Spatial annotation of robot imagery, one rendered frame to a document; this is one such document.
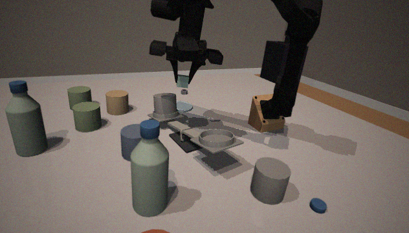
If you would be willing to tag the dark blue short cylinder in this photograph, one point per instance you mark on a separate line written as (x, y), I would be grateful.
(318, 205)

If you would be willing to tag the dark green cylinder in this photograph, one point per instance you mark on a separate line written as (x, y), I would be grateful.
(79, 94)
(87, 116)

